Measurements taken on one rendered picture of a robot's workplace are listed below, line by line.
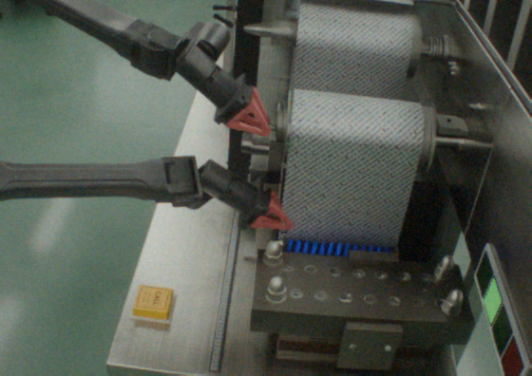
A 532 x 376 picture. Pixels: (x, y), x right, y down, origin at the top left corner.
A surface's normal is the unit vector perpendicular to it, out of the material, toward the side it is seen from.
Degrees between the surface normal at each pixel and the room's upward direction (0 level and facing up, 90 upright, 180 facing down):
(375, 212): 90
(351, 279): 0
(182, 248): 0
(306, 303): 0
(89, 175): 41
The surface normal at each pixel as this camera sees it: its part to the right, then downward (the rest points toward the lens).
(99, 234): 0.07, -0.83
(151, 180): 0.55, -0.36
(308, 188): -0.05, 0.55
